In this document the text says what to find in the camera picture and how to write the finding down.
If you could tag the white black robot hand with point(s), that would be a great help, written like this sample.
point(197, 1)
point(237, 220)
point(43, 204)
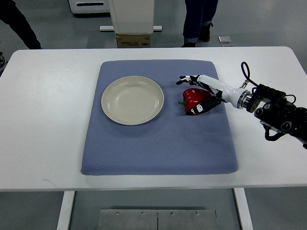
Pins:
point(220, 92)

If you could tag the red bell pepper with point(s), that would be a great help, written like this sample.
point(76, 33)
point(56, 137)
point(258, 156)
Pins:
point(193, 101)

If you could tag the small grey floor plate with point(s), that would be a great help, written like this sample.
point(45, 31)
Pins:
point(225, 41)

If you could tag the cream round plate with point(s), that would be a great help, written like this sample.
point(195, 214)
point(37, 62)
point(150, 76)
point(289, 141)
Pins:
point(132, 100)

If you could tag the blue textured mat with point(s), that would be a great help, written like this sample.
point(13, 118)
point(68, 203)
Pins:
point(170, 144)

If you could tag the person in blue jeans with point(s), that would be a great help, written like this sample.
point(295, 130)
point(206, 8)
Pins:
point(198, 21)

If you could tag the right white table leg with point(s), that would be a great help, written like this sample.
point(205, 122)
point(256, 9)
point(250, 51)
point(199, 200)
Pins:
point(243, 210)

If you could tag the white table leg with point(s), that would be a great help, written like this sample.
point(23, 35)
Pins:
point(243, 210)
point(66, 211)

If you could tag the cardboard box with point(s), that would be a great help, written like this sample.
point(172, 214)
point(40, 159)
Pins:
point(133, 40)

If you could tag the white cabinet with slot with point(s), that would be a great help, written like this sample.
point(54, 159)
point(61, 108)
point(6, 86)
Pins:
point(88, 6)

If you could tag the left white table leg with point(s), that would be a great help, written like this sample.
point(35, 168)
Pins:
point(66, 211)

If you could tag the person in black trousers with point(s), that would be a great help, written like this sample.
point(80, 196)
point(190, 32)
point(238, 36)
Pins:
point(12, 16)

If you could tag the white pedestal column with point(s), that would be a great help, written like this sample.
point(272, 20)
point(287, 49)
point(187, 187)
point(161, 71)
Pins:
point(131, 17)

